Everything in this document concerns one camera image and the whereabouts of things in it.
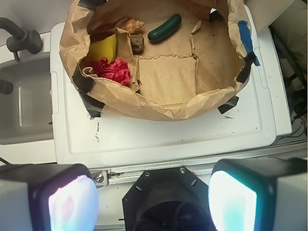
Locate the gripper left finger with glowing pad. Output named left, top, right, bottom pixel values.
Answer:
left=0, top=164, right=99, bottom=231

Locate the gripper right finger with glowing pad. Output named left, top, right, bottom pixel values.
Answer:
left=208, top=157, right=308, bottom=231

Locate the dark green plastic pickle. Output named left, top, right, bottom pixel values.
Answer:
left=147, top=14, right=182, bottom=43

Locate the grey toy sink basin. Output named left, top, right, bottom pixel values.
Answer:
left=0, top=52, right=53, bottom=145

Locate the crumpled red paper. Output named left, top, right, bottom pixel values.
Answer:
left=93, top=57, right=130, bottom=87

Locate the grey toy faucet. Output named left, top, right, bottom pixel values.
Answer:
left=0, top=17, right=43, bottom=62

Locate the blue tape strip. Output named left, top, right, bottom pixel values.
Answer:
left=238, top=20, right=260, bottom=66

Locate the yellow sponge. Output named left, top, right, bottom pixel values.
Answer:
left=87, top=34, right=117, bottom=64

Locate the brown paper bag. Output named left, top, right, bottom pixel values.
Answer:
left=60, top=0, right=254, bottom=121

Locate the brown rock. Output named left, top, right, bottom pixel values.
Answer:
left=130, top=35, right=144, bottom=54

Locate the orange spiral seashell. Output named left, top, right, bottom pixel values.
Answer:
left=122, top=19, right=144, bottom=34

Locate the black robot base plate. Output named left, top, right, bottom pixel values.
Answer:
left=122, top=167, right=216, bottom=231

